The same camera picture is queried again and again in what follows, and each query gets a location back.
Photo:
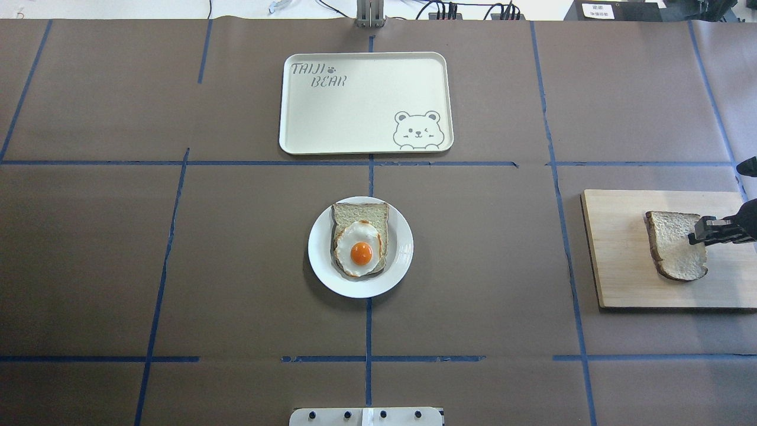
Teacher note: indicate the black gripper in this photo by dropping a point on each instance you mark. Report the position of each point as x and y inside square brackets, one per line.
[746, 219]

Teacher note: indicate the brown bread slice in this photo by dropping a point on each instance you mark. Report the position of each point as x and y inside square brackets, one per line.
[674, 256]

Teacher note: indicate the bread slice under egg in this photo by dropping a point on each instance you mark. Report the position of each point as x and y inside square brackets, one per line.
[344, 213]

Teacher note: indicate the wooden cutting board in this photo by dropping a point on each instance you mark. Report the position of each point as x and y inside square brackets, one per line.
[624, 269]

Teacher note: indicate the black box with label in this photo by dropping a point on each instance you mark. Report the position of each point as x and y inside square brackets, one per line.
[635, 11]

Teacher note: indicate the black power strip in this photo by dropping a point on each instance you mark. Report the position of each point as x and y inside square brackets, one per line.
[458, 11]

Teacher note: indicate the fried egg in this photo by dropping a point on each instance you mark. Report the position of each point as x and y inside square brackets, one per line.
[358, 249]

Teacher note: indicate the cream bear serving tray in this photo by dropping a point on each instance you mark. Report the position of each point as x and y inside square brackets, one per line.
[365, 103]

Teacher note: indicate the aluminium camera post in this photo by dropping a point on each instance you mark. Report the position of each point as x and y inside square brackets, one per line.
[370, 14]

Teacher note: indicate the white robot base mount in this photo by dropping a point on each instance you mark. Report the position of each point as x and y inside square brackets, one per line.
[400, 415]

